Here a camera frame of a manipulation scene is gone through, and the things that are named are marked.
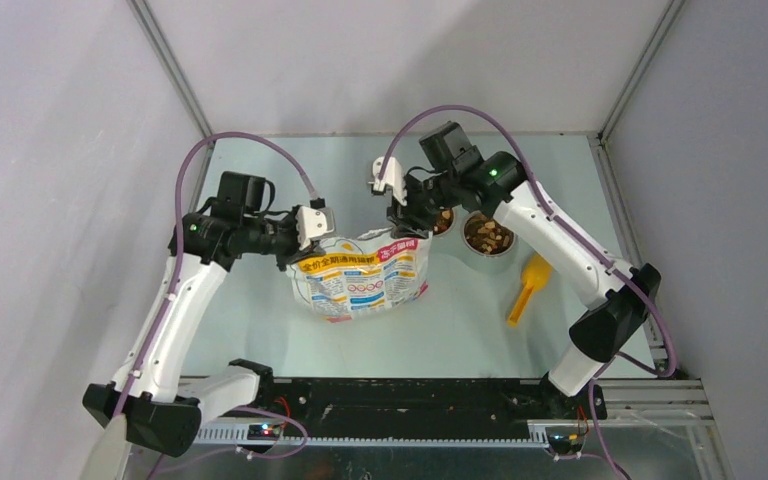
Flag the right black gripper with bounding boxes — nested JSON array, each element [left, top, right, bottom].
[[386, 170, 459, 240]]

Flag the pet food bag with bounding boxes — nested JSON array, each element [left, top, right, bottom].
[[286, 228, 432, 323]]

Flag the yellow plastic scoop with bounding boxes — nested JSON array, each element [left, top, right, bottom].
[[506, 253, 553, 327]]

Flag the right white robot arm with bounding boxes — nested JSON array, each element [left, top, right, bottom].
[[372, 122, 661, 418]]

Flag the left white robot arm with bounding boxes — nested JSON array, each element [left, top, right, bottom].
[[82, 172, 333, 457]]

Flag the left steel bowl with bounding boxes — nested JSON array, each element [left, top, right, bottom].
[[430, 208, 457, 238]]

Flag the steel bowl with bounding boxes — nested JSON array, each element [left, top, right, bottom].
[[430, 208, 457, 238], [461, 211, 518, 258]]

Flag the kibble in right bowl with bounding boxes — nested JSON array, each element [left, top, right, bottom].
[[465, 215, 514, 255]]

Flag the right steel bowl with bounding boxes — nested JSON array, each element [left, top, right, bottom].
[[461, 211, 518, 258]]

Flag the pale green bowl tray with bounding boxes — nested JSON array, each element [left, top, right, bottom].
[[431, 207, 518, 274]]

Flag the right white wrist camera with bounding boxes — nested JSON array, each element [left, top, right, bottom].
[[369, 157, 408, 206]]

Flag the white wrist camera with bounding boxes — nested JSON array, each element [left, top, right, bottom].
[[369, 157, 408, 206], [295, 198, 336, 250]]

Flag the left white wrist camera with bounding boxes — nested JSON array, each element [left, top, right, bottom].
[[295, 198, 336, 250]]

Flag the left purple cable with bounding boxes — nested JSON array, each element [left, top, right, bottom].
[[112, 131, 326, 480]]

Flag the purple cable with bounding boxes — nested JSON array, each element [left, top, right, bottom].
[[378, 104, 679, 480], [112, 131, 326, 480]]

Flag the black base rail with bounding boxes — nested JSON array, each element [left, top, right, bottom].
[[252, 378, 607, 442]]

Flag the right aluminium frame post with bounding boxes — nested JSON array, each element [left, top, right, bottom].
[[598, 0, 686, 143]]

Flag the aluminium frame post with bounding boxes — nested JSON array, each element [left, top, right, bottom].
[[598, 0, 686, 143], [125, 0, 216, 146]]

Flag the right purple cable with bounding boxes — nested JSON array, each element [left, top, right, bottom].
[[378, 104, 679, 480]]

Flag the left aluminium frame post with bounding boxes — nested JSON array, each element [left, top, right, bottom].
[[125, 0, 216, 146]]

